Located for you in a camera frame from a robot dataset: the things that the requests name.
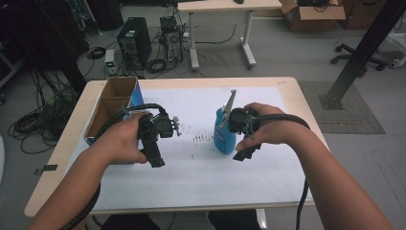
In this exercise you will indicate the white table mat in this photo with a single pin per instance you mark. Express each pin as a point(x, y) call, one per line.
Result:
point(198, 179)

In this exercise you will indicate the open-frame computer case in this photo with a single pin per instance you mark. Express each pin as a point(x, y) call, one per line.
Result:
point(172, 40)

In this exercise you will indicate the black office chair base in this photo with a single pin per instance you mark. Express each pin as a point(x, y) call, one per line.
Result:
point(354, 57)

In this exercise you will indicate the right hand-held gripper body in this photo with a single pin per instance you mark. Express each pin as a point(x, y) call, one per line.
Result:
point(237, 119)

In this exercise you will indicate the grey floor mat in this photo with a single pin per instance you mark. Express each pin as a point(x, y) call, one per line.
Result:
point(351, 118)

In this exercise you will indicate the person's left hand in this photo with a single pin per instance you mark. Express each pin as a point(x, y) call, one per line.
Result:
point(119, 140)

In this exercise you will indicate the black metal stand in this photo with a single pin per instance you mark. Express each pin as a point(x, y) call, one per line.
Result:
point(360, 54)

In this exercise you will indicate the divided cardboard box blue side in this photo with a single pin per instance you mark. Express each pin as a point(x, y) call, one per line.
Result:
point(111, 102)

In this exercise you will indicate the dark curtain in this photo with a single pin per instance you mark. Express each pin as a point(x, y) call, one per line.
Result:
point(35, 38)

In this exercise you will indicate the black tape strip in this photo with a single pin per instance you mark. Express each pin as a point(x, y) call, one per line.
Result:
point(46, 169)

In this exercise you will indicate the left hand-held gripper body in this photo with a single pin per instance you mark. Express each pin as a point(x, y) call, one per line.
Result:
point(163, 126)

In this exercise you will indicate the small white device green light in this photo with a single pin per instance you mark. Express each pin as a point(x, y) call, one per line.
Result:
point(110, 60)

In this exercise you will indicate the person's right hand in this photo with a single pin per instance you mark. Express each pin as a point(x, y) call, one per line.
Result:
point(274, 127)

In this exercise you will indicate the white-legged wooden desk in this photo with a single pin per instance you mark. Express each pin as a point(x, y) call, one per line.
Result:
point(223, 6)

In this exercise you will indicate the blue plastic bottle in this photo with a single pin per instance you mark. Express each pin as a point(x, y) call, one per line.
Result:
point(223, 140)

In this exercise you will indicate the open brown cardboard box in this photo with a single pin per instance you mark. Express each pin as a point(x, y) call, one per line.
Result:
point(311, 16)

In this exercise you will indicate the black computer tower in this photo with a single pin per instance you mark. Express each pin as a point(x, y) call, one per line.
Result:
point(134, 41)

